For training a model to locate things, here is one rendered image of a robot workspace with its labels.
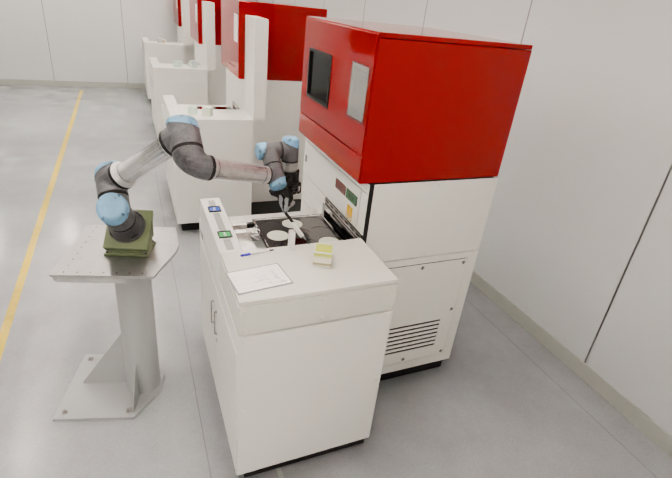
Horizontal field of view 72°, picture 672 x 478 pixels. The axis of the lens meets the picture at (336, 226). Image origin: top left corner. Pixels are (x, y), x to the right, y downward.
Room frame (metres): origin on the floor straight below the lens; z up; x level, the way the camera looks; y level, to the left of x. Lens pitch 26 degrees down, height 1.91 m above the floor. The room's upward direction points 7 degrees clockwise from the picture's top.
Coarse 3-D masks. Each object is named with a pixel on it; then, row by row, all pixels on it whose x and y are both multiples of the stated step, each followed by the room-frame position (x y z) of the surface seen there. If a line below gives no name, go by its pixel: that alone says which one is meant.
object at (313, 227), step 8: (312, 216) 2.14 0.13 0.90; (320, 216) 2.15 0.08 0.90; (264, 224) 1.99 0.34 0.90; (272, 224) 2.00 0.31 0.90; (280, 224) 2.01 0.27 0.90; (304, 224) 2.04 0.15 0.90; (312, 224) 2.05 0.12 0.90; (320, 224) 2.06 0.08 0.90; (328, 224) 2.07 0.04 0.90; (264, 232) 1.91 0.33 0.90; (288, 232) 1.93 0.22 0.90; (304, 232) 1.95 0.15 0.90; (312, 232) 1.96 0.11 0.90; (320, 232) 1.97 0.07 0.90; (328, 232) 1.98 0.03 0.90; (272, 240) 1.84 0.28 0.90; (296, 240) 1.86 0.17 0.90; (304, 240) 1.87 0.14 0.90; (312, 240) 1.88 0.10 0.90
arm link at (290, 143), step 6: (288, 138) 1.96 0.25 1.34; (294, 138) 1.97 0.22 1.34; (288, 144) 1.95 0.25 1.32; (294, 144) 1.95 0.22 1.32; (288, 150) 1.94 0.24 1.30; (294, 150) 1.95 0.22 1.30; (288, 156) 1.95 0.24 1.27; (294, 156) 1.96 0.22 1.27; (288, 162) 1.95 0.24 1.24; (294, 162) 1.96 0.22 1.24
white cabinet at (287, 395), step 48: (240, 336) 1.27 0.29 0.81; (288, 336) 1.34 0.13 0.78; (336, 336) 1.42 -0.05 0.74; (384, 336) 1.52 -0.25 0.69; (240, 384) 1.26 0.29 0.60; (288, 384) 1.34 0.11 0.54; (336, 384) 1.43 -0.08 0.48; (240, 432) 1.26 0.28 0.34; (288, 432) 1.35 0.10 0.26; (336, 432) 1.45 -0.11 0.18
